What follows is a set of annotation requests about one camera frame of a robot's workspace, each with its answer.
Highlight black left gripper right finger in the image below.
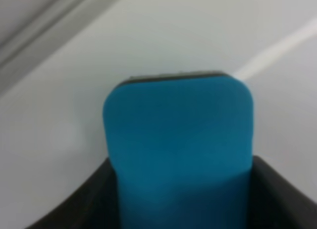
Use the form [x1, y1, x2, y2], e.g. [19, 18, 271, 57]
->
[247, 156, 317, 229]

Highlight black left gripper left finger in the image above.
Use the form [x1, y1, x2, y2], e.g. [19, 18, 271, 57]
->
[28, 159, 120, 229]

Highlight blue whiteboard eraser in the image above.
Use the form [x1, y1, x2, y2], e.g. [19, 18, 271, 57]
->
[103, 74, 253, 229]

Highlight white whiteboard with aluminium frame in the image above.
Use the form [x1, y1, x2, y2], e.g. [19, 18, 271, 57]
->
[0, 0, 317, 229]

